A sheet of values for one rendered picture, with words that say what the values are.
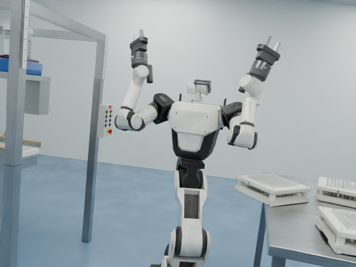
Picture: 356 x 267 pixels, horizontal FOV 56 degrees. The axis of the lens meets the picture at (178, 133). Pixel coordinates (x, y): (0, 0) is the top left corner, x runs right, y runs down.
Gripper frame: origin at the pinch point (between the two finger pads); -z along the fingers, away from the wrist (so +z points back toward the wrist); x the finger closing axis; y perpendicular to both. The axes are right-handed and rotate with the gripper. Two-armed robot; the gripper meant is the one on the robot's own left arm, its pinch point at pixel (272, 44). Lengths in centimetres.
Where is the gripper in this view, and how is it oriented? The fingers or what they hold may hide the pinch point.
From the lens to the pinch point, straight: 173.6
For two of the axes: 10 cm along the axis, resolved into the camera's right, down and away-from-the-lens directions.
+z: -4.4, 8.9, -1.0
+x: -8.6, -4.5, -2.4
